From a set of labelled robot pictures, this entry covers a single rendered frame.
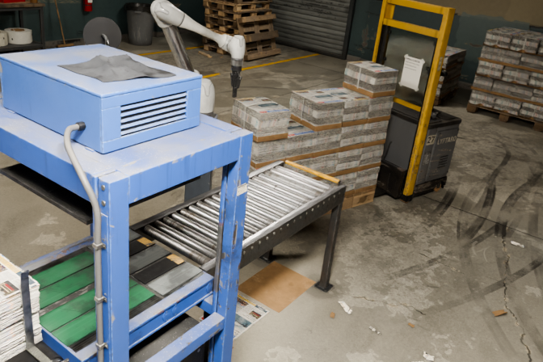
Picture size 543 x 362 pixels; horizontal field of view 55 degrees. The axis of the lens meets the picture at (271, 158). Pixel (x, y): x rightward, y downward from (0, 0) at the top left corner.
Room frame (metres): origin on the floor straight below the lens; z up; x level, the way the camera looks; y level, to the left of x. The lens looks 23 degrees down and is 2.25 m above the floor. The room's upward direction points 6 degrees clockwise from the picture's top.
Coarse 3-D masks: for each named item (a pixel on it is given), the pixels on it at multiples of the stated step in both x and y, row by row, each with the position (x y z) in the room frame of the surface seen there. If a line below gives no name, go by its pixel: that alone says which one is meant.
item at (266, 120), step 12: (252, 108) 3.73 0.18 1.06; (264, 108) 3.76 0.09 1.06; (276, 108) 3.80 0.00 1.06; (252, 120) 3.71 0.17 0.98; (264, 120) 3.67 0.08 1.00; (276, 120) 3.74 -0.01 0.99; (288, 120) 3.81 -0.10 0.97; (252, 132) 3.69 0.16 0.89; (264, 132) 3.68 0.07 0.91; (276, 132) 3.75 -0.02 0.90
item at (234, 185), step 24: (240, 144) 1.85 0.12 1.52; (240, 168) 1.85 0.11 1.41; (240, 192) 1.86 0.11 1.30; (240, 216) 1.88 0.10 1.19; (240, 240) 1.89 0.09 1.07; (216, 264) 1.88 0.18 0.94; (216, 288) 1.88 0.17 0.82; (216, 312) 1.88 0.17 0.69; (216, 336) 1.87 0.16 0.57; (216, 360) 1.86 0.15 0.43
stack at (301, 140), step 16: (288, 128) 4.04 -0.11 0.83; (304, 128) 4.08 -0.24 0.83; (336, 128) 4.18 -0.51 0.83; (352, 128) 4.30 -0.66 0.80; (256, 144) 3.69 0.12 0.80; (272, 144) 3.76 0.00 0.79; (288, 144) 3.87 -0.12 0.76; (304, 144) 3.97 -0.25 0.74; (320, 144) 4.07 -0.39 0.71; (336, 144) 4.19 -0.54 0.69; (352, 144) 4.31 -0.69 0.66; (256, 160) 3.68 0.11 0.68; (272, 160) 3.78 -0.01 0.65; (304, 160) 3.97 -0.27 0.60; (320, 160) 4.09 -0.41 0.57; (336, 160) 4.20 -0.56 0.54; (352, 160) 4.34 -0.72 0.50; (336, 176) 4.24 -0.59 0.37; (352, 176) 4.36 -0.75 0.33
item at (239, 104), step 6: (234, 102) 3.92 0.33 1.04; (240, 102) 3.86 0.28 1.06; (246, 102) 3.88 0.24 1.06; (252, 102) 3.90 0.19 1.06; (258, 102) 3.92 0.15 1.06; (264, 102) 3.94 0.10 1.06; (270, 102) 3.95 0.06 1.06; (234, 108) 3.91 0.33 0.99; (240, 108) 3.85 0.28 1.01; (234, 114) 3.90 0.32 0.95; (240, 114) 3.84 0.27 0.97; (234, 120) 3.89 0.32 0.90; (240, 120) 3.83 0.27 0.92
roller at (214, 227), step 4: (184, 208) 2.59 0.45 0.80; (180, 212) 2.57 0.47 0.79; (184, 212) 2.56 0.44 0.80; (188, 212) 2.55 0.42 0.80; (184, 216) 2.54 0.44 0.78; (188, 216) 2.53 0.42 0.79; (192, 216) 2.52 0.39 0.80; (196, 216) 2.52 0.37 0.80; (192, 220) 2.51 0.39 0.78; (196, 220) 2.50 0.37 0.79; (200, 220) 2.49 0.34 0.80; (204, 220) 2.49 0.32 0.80; (200, 224) 2.47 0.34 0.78; (204, 224) 2.46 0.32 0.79; (208, 224) 2.46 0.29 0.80; (212, 224) 2.45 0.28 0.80; (216, 224) 2.47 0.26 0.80; (208, 228) 2.44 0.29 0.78; (212, 228) 2.43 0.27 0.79; (216, 228) 2.43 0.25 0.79; (216, 232) 2.41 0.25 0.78
